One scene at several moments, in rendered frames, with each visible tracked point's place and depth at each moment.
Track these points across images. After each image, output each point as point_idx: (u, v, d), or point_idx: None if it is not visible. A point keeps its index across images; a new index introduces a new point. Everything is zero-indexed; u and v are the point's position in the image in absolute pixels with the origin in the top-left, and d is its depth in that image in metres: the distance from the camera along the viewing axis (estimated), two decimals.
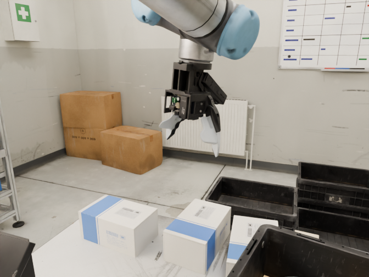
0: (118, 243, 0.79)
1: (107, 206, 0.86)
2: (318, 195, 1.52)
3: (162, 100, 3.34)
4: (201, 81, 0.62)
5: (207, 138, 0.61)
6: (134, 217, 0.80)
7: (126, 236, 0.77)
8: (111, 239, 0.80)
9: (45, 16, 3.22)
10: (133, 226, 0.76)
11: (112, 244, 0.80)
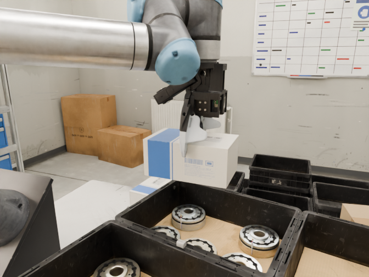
0: (202, 173, 0.63)
1: (177, 135, 0.69)
2: (264, 178, 1.95)
3: (152, 102, 3.77)
4: None
5: (214, 124, 0.72)
6: (219, 141, 0.64)
7: (216, 160, 0.61)
8: (191, 170, 0.63)
9: None
10: (225, 147, 0.60)
11: (191, 176, 0.64)
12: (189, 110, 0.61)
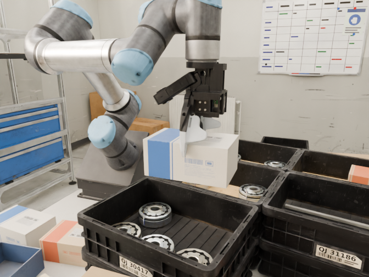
0: (202, 173, 0.63)
1: (177, 135, 0.69)
2: None
3: None
4: None
5: (214, 124, 0.72)
6: (219, 141, 0.64)
7: (216, 160, 0.61)
8: (191, 170, 0.63)
9: None
10: (225, 147, 0.60)
11: (191, 176, 0.64)
12: (189, 110, 0.61)
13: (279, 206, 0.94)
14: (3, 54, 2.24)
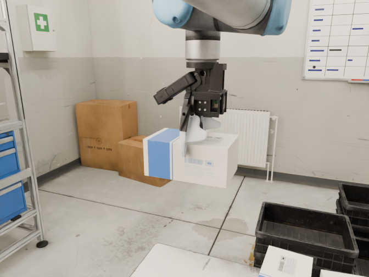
0: (202, 173, 0.63)
1: (177, 135, 0.69)
2: (367, 222, 1.45)
3: (180, 110, 3.27)
4: None
5: (214, 124, 0.72)
6: (219, 141, 0.64)
7: (216, 160, 0.61)
8: (191, 170, 0.63)
9: (62, 25, 3.15)
10: (225, 147, 0.60)
11: (191, 176, 0.64)
12: (189, 110, 0.61)
13: None
14: None
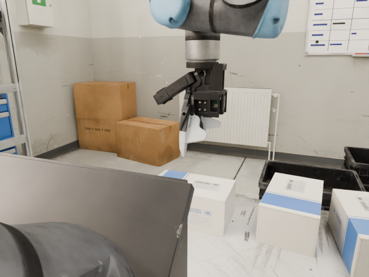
0: (201, 221, 0.66)
1: None
2: None
3: None
4: None
5: (214, 123, 0.72)
6: (217, 190, 0.67)
7: (213, 211, 0.64)
8: (190, 217, 0.67)
9: (59, 2, 3.09)
10: (222, 198, 0.64)
11: (190, 223, 0.67)
12: (189, 110, 0.61)
13: None
14: None
